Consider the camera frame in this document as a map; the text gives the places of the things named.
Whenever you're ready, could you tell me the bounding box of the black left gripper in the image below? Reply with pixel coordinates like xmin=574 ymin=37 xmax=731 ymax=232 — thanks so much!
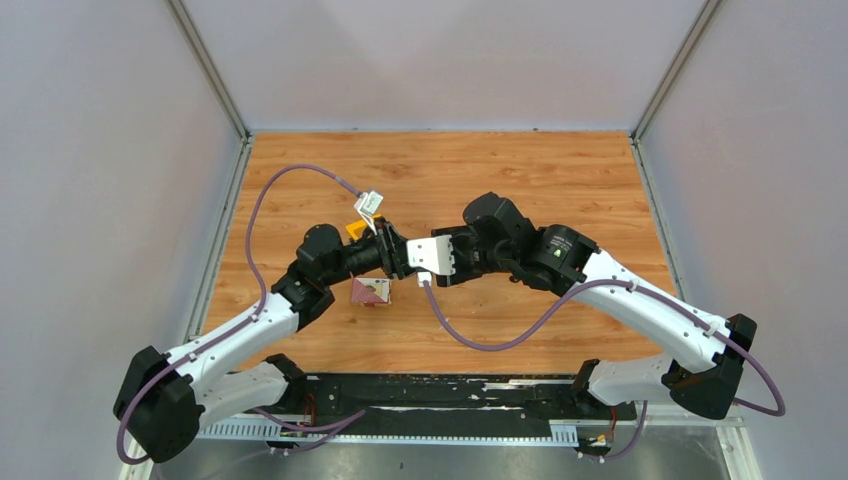
xmin=323 ymin=216 xmax=414 ymax=287

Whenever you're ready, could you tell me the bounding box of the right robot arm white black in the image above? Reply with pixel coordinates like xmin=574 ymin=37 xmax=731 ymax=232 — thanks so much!
xmin=407 ymin=192 xmax=757 ymax=420

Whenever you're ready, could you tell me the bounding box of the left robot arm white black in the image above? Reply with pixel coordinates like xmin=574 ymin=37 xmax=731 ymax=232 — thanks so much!
xmin=113 ymin=219 xmax=415 ymax=465

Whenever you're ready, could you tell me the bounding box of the playing card deck box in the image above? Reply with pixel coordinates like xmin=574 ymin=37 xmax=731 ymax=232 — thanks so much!
xmin=350 ymin=277 xmax=391 ymax=307

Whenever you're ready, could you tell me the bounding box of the yellow triangular plastic frame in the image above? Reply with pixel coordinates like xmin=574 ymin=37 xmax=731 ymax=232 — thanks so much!
xmin=345 ymin=214 xmax=384 ymax=242

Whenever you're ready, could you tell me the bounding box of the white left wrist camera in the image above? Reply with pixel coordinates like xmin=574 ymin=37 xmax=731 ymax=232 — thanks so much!
xmin=354 ymin=189 xmax=383 ymax=238

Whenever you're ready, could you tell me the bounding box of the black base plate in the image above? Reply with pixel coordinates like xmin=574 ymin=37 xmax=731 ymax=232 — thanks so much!
xmin=266 ymin=354 xmax=637 ymax=439

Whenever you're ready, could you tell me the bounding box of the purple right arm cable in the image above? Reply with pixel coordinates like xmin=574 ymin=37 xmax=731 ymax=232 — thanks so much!
xmin=417 ymin=278 xmax=787 ymax=464

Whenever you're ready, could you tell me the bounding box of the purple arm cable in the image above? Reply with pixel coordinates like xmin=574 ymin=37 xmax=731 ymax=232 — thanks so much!
xmin=417 ymin=278 xmax=787 ymax=464
xmin=116 ymin=164 xmax=367 ymax=480

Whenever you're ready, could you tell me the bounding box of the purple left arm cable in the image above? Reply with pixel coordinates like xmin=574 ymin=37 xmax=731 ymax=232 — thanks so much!
xmin=116 ymin=164 xmax=367 ymax=480

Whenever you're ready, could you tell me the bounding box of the slotted cable duct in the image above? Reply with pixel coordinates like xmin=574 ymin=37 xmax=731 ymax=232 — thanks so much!
xmin=198 ymin=421 xmax=580 ymax=446

